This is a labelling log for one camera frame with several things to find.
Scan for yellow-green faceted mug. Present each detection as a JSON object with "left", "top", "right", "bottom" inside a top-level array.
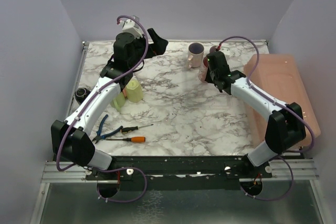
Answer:
[{"left": 125, "top": 78, "right": 143, "bottom": 103}]

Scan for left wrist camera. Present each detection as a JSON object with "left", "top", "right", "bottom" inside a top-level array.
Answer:
[{"left": 119, "top": 19, "right": 143, "bottom": 39}]

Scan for blue handled pliers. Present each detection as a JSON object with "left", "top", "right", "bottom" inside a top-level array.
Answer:
[{"left": 91, "top": 114, "right": 123, "bottom": 145}]

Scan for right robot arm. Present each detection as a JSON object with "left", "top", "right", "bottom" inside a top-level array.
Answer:
[{"left": 206, "top": 51, "right": 306, "bottom": 177}]

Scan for pink spectrum mug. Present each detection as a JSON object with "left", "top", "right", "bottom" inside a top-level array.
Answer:
[{"left": 198, "top": 57, "right": 208, "bottom": 82}]

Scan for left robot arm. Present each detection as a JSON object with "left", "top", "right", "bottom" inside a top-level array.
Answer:
[{"left": 51, "top": 28, "right": 168, "bottom": 179}]

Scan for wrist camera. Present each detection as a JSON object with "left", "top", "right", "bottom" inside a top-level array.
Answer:
[
  {"left": 216, "top": 46, "right": 232, "bottom": 57},
  {"left": 119, "top": 19, "right": 143, "bottom": 39}
]

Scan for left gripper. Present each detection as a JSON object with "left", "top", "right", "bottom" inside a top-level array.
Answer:
[{"left": 129, "top": 28, "right": 167, "bottom": 69}]

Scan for light green mug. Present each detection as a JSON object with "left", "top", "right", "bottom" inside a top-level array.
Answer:
[{"left": 110, "top": 92, "right": 125, "bottom": 112}]

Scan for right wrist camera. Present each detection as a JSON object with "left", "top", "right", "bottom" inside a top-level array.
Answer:
[{"left": 216, "top": 46, "right": 232, "bottom": 57}]

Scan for black handled screwdriver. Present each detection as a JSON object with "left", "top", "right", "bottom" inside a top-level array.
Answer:
[{"left": 120, "top": 124, "right": 153, "bottom": 134}]

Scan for orange handled screwdriver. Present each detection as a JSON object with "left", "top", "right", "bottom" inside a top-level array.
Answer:
[{"left": 106, "top": 136, "right": 146, "bottom": 143}]

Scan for pink storage bin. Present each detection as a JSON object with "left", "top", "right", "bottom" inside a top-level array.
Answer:
[{"left": 243, "top": 54, "right": 321, "bottom": 148}]

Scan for black mounting base plate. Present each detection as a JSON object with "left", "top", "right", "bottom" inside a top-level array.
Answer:
[{"left": 86, "top": 156, "right": 272, "bottom": 191}]

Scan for purple mug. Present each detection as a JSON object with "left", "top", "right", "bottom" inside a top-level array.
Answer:
[{"left": 209, "top": 46, "right": 217, "bottom": 53}]

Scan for black mug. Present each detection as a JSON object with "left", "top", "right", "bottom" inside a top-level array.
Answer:
[{"left": 75, "top": 88, "right": 90, "bottom": 104}]

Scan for aluminium rail frame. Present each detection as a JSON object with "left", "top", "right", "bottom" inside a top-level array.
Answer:
[{"left": 32, "top": 40, "right": 326, "bottom": 223}]

